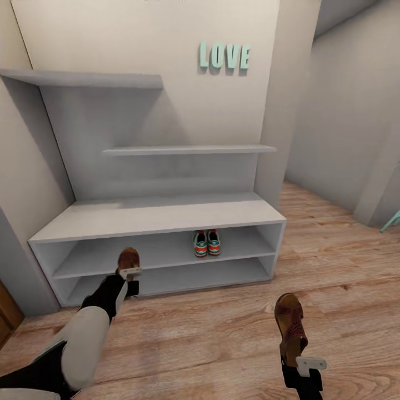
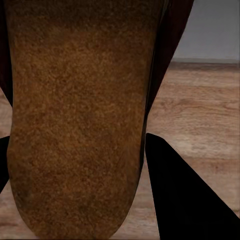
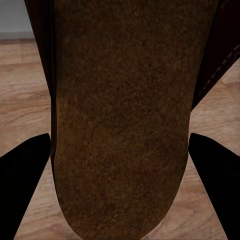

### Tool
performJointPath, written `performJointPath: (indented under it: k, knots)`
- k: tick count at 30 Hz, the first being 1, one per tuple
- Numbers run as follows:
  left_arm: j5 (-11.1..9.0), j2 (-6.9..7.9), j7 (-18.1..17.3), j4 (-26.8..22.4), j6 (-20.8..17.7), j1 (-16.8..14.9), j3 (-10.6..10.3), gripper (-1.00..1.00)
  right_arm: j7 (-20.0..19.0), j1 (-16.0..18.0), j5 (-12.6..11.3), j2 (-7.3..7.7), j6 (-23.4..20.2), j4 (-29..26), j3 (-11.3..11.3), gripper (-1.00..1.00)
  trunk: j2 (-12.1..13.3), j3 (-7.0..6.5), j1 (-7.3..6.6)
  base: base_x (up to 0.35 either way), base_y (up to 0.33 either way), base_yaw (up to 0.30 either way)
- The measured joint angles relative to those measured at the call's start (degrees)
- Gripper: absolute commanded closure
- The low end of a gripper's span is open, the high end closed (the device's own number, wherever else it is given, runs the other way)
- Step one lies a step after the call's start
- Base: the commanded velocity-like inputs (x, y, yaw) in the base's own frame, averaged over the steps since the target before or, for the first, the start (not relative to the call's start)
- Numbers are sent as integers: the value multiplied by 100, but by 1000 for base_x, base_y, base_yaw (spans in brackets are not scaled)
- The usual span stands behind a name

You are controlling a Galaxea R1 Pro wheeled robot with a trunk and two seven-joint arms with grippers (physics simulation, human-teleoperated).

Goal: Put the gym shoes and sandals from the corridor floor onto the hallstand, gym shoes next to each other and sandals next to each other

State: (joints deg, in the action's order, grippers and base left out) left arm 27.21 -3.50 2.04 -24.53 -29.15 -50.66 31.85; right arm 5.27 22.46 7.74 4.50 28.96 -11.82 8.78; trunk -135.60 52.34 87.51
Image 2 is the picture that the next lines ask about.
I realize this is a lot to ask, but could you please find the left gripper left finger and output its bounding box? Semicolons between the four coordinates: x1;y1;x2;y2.
0;136;10;193

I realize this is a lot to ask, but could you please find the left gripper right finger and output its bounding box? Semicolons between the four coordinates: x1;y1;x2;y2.
144;133;240;240

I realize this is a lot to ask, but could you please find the sandal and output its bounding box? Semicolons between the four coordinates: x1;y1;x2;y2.
0;0;194;240

